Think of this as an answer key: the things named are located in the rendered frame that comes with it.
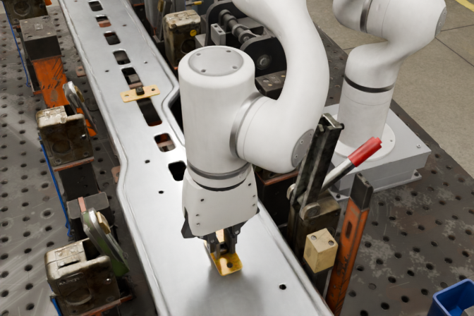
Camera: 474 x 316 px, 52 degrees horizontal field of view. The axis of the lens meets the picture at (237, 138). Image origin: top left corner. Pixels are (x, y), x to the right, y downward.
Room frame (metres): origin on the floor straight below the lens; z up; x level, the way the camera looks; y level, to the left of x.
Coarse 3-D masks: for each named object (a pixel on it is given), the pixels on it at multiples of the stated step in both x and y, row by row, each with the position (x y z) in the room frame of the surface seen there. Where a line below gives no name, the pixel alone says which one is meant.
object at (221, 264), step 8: (216, 232) 0.49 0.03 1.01; (224, 248) 0.45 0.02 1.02; (224, 256) 0.44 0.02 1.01; (232, 256) 0.44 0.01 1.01; (216, 264) 0.43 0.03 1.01; (224, 264) 0.43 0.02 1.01; (232, 264) 0.43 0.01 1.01; (240, 264) 0.43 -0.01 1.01; (224, 272) 0.41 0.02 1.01; (232, 272) 0.41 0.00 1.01
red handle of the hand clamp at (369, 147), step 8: (368, 144) 0.55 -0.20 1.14; (376, 144) 0.55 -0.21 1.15; (352, 152) 0.55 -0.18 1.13; (360, 152) 0.55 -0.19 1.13; (368, 152) 0.54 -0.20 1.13; (344, 160) 0.55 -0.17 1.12; (352, 160) 0.54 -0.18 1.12; (360, 160) 0.54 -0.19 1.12; (336, 168) 0.54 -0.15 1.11; (344, 168) 0.53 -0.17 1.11; (352, 168) 0.54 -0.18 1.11; (328, 176) 0.53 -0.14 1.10; (336, 176) 0.53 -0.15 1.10; (328, 184) 0.52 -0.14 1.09; (304, 192) 0.52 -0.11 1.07; (320, 192) 0.51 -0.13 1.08
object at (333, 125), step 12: (324, 120) 0.53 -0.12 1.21; (324, 132) 0.51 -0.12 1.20; (336, 132) 0.51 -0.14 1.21; (312, 144) 0.52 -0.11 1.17; (324, 144) 0.50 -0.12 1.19; (312, 156) 0.52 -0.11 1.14; (324, 156) 0.50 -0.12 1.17; (300, 168) 0.52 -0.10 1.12; (312, 168) 0.52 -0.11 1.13; (324, 168) 0.50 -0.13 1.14; (300, 180) 0.52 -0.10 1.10; (312, 180) 0.50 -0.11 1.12; (300, 192) 0.52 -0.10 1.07; (312, 192) 0.50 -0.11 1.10; (300, 216) 0.49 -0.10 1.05
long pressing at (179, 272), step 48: (96, 0) 1.35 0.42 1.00; (96, 48) 1.07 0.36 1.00; (144, 48) 1.07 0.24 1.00; (96, 96) 0.87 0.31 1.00; (144, 144) 0.71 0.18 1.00; (144, 192) 0.58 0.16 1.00; (144, 240) 0.48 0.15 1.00; (192, 240) 0.48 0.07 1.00; (240, 240) 0.48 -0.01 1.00; (192, 288) 0.39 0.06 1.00; (240, 288) 0.39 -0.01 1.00; (288, 288) 0.39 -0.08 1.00
